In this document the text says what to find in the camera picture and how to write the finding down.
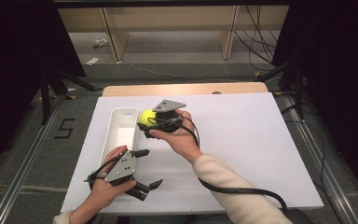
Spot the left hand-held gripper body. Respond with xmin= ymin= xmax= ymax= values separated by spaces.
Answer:
xmin=103 ymin=150 xmax=138 ymax=188

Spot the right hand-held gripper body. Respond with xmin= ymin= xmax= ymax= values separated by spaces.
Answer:
xmin=143 ymin=99 xmax=187 ymax=139

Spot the yellow tennis ball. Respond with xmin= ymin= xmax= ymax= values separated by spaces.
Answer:
xmin=138 ymin=108 xmax=158 ymax=128

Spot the white plastic bin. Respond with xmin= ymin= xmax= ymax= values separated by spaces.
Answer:
xmin=98 ymin=106 xmax=142 ymax=171

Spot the person's left hand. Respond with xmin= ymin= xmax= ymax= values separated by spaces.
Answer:
xmin=88 ymin=145 xmax=138 ymax=212

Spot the person's right hand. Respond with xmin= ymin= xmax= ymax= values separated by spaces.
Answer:
xmin=148 ymin=108 xmax=203 ymax=165

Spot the white table cover board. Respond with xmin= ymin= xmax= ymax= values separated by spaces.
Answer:
xmin=60 ymin=91 xmax=324 ymax=216

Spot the light wooden desk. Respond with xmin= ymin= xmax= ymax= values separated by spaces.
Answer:
xmin=57 ymin=5 xmax=290 ymax=62

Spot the small white device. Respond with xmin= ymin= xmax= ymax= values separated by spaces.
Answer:
xmin=92 ymin=38 xmax=110 ymax=49

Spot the black tripod stand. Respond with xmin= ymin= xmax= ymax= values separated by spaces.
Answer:
xmin=39 ymin=66 xmax=103 ymax=126
xmin=255 ymin=52 xmax=306 ymax=119

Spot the black curtain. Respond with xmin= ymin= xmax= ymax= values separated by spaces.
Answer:
xmin=0 ymin=0 xmax=87 ymax=182
xmin=271 ymin=0 xmax=358 ymax=200

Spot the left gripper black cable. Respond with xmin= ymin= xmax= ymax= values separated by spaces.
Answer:
xmin=83 ymin=153 xmax=123 ymax=191

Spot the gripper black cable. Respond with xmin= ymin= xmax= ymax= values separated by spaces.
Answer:
xmin=155 ymin=115 xmax=289 ymax=214
xmin=83 ymin=153 xmax=123 ymax=191

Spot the white floor cable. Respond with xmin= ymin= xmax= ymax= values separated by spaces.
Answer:
xmin=130 ymin=62 xmax=239 ymax=84

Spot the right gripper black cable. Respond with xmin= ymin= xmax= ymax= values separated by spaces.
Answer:
xmin=155 ymin=115 xmax=289 ymax=214

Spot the aluminium floor rail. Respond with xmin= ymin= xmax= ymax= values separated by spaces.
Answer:
xmin=0 ymin=94 xmax=67 ymax=224
xmin=279 ymin=92 xmax=358 ymax=224

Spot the black cable bundle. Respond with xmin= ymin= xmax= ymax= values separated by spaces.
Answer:
xmin=234 ymin=5 xmax=281 ymax=73

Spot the thin black floor cable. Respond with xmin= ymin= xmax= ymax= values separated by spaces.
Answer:
xmin=283 ymin=104 xmax=328 ymax=188

